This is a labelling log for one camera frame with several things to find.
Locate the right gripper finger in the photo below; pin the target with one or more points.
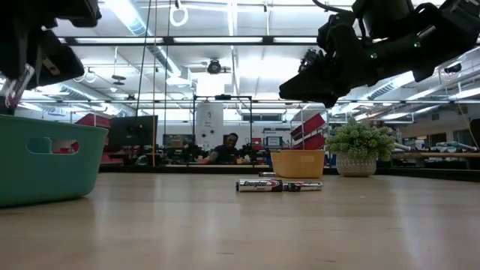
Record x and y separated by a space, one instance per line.
320 65
315 88

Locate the silver Energizer battery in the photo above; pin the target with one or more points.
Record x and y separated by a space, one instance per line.
17 88
258 185
303 186

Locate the yellow plastic basket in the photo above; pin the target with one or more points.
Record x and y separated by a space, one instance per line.
298 164

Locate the teal plastic basket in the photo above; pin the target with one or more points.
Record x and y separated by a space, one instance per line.
45 176

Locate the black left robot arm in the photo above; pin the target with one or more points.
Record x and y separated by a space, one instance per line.
11 18

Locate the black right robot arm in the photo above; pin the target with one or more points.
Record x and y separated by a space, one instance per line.
431 41

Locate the blue framed sign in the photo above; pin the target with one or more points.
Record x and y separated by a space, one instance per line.
273 141

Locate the green potted succulent plant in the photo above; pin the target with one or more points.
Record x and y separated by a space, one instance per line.
362 138

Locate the red cabinet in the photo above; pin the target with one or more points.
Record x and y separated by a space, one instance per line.
93 122

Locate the black overhead crossbar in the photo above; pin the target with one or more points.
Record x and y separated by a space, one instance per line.
225 40

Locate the black background monitor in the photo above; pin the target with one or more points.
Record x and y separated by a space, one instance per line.
131 131

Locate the black ceiling fixture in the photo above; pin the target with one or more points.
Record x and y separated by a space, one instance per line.
453 68

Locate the person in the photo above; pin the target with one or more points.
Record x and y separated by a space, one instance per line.
225 152

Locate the white pillar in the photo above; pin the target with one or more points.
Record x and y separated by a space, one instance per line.
202 112

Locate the wooden workbench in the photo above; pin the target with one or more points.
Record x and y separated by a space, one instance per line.
435 154

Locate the grey pipe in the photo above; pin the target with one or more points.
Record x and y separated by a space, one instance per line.
453 145

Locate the black rig camera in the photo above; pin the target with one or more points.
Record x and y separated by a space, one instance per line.
305 58

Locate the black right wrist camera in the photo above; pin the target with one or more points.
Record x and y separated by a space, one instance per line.
382 18

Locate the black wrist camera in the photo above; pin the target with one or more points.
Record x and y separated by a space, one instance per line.
382 18
75 13

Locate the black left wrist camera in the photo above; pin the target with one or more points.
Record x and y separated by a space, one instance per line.
75 13

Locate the black metal stand frame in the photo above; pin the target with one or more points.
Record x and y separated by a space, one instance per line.
223 97

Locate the black dome ceiling camera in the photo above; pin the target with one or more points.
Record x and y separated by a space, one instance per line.
214 66

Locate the black aluminium table frame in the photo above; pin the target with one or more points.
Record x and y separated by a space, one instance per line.
431 174

